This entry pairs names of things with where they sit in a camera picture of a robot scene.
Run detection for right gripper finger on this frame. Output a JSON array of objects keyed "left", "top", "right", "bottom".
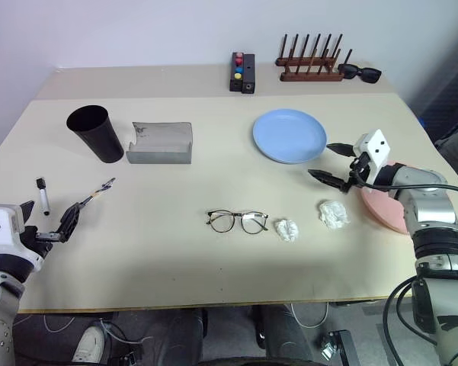
[
  {"left": 307, "top": 168, "right": 347, "bottom": 188},
  {"left": 326, "top": 142, "right": 357, "bottom": 158}
]

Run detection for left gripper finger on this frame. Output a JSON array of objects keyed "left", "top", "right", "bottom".
[
  {"left": 59, "top": 203, "right": 82, "bottom": 243},
  {"left": 20, "top": 200, "right": 36, "bottom": 223}
]

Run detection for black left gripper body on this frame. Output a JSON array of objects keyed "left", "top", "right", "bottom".
[{"left": 21, "top": 224, "right": 65, "bottom": 261}]

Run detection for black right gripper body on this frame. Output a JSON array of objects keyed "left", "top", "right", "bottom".
[{"left": 338, "top": 151, "right": 371, "bottom": 194}]

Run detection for white marker with black cap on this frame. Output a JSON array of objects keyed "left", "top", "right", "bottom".
[{"left": 35, "top": 176, "right": 52, "bottom": 217}]

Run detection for large crumpled white paper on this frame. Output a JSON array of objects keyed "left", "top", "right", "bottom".
[{"left": 318, "top": 199, "right": 351, "bottom": 230}]

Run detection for pink plate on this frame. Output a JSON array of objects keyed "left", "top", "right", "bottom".
[{"left": 360, "top": 161, "right": 412, "bottom": 236}]

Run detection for light blue plate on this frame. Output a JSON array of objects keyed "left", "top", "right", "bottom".
[{"left": 251, "top": 108, "right": 328, "bottom": 165}]

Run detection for small crumpled white paper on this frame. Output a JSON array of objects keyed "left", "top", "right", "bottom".
[{"left": 274, "top": 218, "right": 300, "bottom": 243}]

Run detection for black sunglasses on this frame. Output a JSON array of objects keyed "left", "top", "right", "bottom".
[{"left": 337, "top": 63, "right": 383, "bottom": 85}]

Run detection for brown wooden peg rack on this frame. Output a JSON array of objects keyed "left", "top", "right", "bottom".
[{"left": 275, "top": 33, "right": 354, "bottom": 83}]

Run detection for black plastic cup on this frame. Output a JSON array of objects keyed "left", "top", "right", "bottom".
[{"left": 66, "top": 104, "right": 125, "bottom": 165}]

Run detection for thin-framed clear eyeglasses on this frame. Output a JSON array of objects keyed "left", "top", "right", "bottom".
[{"left": 205, "top": 209, "right": 270, "bottom": 236}]

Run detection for white shoe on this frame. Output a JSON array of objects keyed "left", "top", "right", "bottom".
[{"left": 72, "top": 325, "right": 107, "bottom": 364}]

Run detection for grey open glasses case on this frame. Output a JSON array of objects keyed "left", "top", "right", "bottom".
[{"left": 125, "top": 120, "right": 194, "bottom": 166}]

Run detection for plain black box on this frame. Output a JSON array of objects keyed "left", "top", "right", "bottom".
[{"left": 240, "top": 53, "right": 257, "bottom": 95}]

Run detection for black box with coloured buttons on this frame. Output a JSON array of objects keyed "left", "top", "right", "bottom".
[{"left": 229, "top": 52, "right": 245, "bottom": 93}]

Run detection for dark rounded shape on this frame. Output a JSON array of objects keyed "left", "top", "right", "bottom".
[{"left": 146, "top": 307, "right": 209, "bottom": 366}]

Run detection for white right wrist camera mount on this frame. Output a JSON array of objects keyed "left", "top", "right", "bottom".
[{"left": 351, "top": 129, "right": 392, "bottom": 185}]

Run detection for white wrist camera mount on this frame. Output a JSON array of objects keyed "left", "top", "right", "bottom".
[
  {"left": 0, "top": 204, "right": 45, "bottom": 272},
  {"left": 351, "top": 129, "right": 392, "bottom": 185}
]

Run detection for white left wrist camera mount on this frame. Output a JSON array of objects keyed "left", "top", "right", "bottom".
[{"left": 0, "top": 204, "right": 45, "bottom": 272}]

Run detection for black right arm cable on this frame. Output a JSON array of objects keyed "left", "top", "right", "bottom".
[{"left": 360, "top": 167, "right": 458, "bottom": 366}]

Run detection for white cable under table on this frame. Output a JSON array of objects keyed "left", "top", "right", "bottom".
[
  {"left": 41, "top": 313, "right": 75, "bottom": 333},
  {"left": 288, "top": 302, "right": 331, "bottom": 329}
]

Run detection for black metal caster bracket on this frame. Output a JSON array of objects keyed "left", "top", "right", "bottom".
[{"left": 319, "top": 329, "right": 361, "bottom": 366}]

